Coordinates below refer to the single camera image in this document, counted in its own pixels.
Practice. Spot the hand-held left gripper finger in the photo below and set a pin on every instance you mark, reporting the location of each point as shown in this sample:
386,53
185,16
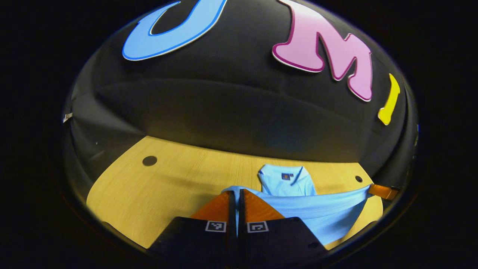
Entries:
241,224
232,224

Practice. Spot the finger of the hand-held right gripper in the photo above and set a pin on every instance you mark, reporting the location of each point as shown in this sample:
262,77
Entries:
382,191

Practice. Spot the light blue T-shirt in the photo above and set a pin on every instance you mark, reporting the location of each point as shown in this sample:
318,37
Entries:
328,216

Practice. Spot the black backdrop cloth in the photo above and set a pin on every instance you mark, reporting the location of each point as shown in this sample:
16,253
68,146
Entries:
224,112

